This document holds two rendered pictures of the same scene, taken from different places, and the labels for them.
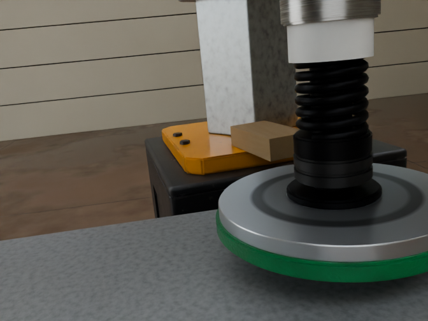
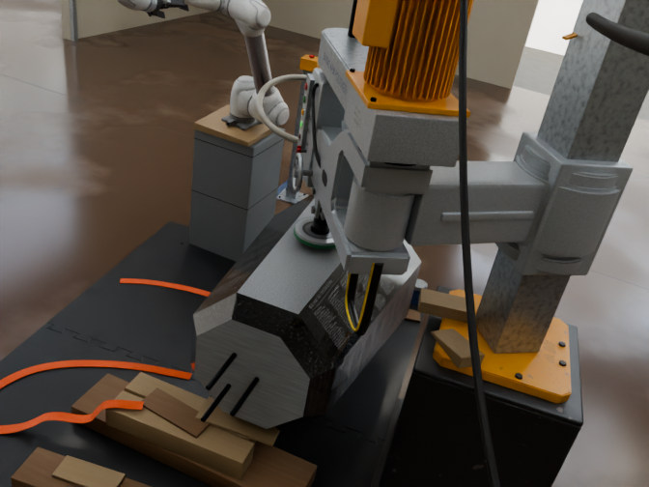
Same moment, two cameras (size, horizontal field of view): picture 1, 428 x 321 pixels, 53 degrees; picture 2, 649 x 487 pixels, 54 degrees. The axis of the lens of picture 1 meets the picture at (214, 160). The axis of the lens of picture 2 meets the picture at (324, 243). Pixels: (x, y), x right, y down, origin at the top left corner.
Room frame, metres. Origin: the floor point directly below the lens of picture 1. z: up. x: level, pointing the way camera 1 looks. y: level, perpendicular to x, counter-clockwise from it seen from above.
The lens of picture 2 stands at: (1.41, -2.23, 2.21)
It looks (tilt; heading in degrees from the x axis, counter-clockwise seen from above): 30 degrees down; 115
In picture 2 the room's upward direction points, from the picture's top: 10 degrees clockwise
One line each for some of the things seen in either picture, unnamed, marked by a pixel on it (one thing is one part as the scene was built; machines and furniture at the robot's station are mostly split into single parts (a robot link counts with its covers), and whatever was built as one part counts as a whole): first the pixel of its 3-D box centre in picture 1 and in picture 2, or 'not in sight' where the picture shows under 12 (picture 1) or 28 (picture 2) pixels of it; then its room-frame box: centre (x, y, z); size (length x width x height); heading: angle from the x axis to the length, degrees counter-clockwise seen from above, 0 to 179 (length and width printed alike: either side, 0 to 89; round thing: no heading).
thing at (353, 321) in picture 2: not in sight; (361, 286); (0.80, -0.61, 1.06); 0.23 x 0.03 x 0.32; 131
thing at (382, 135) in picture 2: not in sight; (371, 88); (0.60, -0.37, 1.62); 0.96 x 0.25 x 0.17; 131
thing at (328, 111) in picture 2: not in sight; (340, 141); (0.42, -0.17, 1.33); 0.36 x 0.22 x 0.45; 131
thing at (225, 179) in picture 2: not in sight; (236, 188); (-0.67, 0.74, 0.40); 0.50 x 0.50 x 0.80; 6
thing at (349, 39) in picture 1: (329, 37); not in sight; (0.37, -0.11, 1.02); 0.07 x 0.07 x 0.04
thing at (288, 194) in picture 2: not in sight; (301, 130); (-0.75, 1.60, 0.54); 0.20 x 0.20 x 1.09; 13
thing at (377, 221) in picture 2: not in sight; (379, 209); (0.80, -0.61, 1.35); 0.19 x 0.19 x 0.20
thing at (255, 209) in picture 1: (332, 199); (320, 231); (0.37, -0.11, 0.88); 0.21 x 0.21 x 0.01
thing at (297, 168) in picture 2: not in sight; (306, 173); (0.36, -0.28, 1.20); 0.15 x 0.10 x 0.15; 131
